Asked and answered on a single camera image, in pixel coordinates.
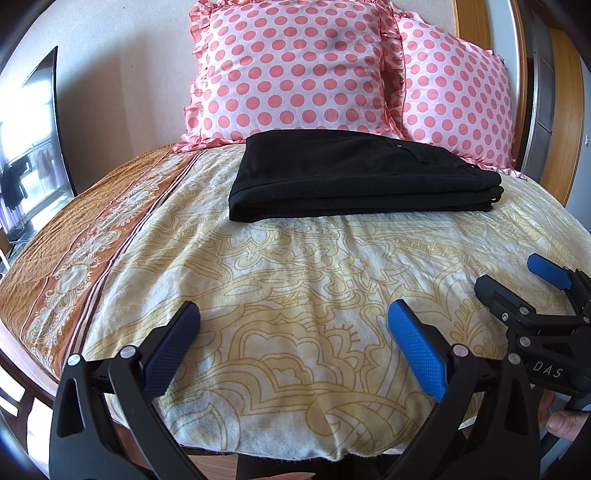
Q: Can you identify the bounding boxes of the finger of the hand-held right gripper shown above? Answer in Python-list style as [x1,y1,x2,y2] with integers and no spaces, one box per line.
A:
[526,253,591,324]
[475,274,583,332]

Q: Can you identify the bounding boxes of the black pants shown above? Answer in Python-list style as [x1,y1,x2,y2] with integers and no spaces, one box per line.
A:
[228,130,505,223]

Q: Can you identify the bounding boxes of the yellow patterned bedsheet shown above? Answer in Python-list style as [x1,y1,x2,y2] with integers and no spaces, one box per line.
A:
[0,138,591,462]

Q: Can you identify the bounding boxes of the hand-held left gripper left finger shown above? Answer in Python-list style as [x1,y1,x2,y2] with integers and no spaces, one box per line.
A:
[48,300,201,480]

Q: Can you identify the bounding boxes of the wooden door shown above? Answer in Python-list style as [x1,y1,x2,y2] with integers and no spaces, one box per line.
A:
[526,9,587,208]

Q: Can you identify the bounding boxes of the person's right hand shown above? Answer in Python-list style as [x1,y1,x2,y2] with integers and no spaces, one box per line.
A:
[538,391,591,440]

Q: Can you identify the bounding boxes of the black flat television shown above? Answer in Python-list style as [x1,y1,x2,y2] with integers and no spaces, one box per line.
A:
[0,46,77,245]

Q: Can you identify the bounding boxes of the pink polka dot pillow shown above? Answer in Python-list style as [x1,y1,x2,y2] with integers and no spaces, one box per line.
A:
[173,0,407,153]
[392,11,525,178]

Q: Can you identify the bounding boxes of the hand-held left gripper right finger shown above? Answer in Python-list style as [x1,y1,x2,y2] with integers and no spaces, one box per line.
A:
[383,299,541,480]

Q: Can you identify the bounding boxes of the wooden headboard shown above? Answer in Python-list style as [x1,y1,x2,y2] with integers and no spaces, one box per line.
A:
[452,0,529,171]

